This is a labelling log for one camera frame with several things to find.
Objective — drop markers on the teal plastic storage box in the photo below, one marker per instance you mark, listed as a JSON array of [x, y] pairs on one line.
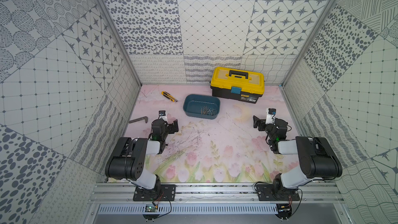
[[194, 102]]

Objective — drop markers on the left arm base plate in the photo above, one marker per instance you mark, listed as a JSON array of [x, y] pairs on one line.
[[162, 192]]

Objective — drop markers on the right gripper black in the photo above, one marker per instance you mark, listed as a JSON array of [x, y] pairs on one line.
[[257, 121]]

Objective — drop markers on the yellow utility knife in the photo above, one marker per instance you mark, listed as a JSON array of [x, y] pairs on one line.
[[169, 96]]

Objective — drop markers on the dark metal hex key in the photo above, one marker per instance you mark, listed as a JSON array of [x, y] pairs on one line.
[[145, 119]]

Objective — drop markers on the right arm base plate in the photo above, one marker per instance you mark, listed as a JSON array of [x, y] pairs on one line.
[[267, 192]]

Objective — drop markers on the aluminium mounting rail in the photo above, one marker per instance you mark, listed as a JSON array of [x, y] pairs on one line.
[[110, 193]]

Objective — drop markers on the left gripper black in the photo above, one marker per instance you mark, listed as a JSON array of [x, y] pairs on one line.
[[169, 125]]

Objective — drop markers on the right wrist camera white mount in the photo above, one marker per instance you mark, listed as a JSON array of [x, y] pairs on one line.
[[270, 117]]

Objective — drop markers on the yellow black toolbox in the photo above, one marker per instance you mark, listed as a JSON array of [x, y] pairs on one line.
[[236, 84]]

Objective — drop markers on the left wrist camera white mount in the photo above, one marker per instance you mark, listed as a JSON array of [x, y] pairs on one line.
[[163, 115]]

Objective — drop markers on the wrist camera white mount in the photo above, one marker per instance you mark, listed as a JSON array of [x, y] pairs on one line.
[[163, 115], [270, 117]]

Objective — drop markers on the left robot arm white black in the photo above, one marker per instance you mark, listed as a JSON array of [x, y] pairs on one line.
[[127, 160]]

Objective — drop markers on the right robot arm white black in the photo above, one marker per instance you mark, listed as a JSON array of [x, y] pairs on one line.
[[316, 158]]

